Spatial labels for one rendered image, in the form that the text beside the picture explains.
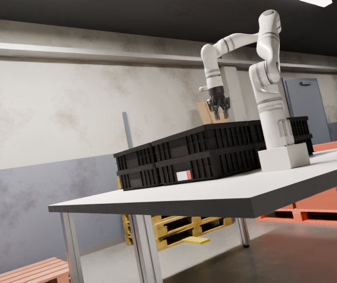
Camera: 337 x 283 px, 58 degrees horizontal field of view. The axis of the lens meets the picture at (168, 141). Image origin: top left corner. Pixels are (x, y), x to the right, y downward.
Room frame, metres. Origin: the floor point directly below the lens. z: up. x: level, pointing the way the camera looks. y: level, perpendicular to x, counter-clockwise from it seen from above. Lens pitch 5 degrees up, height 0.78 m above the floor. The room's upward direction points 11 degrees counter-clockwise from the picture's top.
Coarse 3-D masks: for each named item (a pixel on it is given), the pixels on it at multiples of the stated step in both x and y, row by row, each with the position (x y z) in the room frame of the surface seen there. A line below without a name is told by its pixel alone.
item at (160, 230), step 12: (156, 216) 3.16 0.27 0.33; (168, 216) 3.30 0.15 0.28; (180, 216) 3.28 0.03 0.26; (156, 228) 3.08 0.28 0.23; (168, 228) 3.46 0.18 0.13; (180, 228) 3.25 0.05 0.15; (192, 228) 3.37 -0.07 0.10; (216, 228) 3.53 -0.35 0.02; (132, 240) 3.62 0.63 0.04; (156, 240) 3.08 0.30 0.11; (180, 240) 3.27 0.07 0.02
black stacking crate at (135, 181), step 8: (136, 168) 1.66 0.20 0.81; (144, 168) 1.61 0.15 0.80; (152, 168) 1.57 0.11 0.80; (120, 176) 1.83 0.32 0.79; (128, 176) 1.76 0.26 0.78; (136, 176) 1.69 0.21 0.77; (144, 176) 1.62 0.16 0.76; (152, 176) 1.57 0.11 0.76; (128, 184) 1.77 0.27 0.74; (136, 184) 1.69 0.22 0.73; (144, 184) 1.65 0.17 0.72; (152, 184) 1.59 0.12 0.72; (160, 184) 1.57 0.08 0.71
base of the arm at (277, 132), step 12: (264, 108) 1.11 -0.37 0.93; (276, 108) 1.10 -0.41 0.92; (264, 120) 1.12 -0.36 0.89; (276, 120) 1.10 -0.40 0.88; (288, 120) 1.12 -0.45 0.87; (264, 132) 1.14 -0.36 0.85; (276, 132) 1.10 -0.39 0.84; (288, 132) 1.11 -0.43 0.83; (276, 144) 1.10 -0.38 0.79; (288, 144) 1.09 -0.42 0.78
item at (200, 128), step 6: (198, 126) 1.27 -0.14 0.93; (204, 126) 1.24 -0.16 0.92; (210, 126) 1.25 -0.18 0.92; (216, 126) 1.27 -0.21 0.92; (222, 126) 1.30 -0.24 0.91; (228, 126) 1.32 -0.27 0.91; (234, 126) 1.35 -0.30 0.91; (186, 132) 1.33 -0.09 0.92; (192, 132) 1.30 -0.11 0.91; (198, 132) 1.27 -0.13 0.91; (162, 138) 1.46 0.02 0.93; (168, 138) 1.42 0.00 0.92; (174, 138) 1.39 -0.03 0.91; (156, 144) 1.50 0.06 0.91
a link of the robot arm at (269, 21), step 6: (264, 12) 1.37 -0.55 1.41; (270, 12) 1.35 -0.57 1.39; (276, 12) 1.34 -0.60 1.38; (264, 18) 1.34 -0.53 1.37; (270, 18) 1.32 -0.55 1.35; (276, 18) 1.32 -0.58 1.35; (264, 24) 1.31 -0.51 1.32; (270, 24) 1.29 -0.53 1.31; (276, 24) 1.36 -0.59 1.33; (264, 30) 1.27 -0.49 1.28; (270, 30) 1.25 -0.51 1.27; (276, 30) 1.27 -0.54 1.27; (258, 36) 1.29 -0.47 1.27
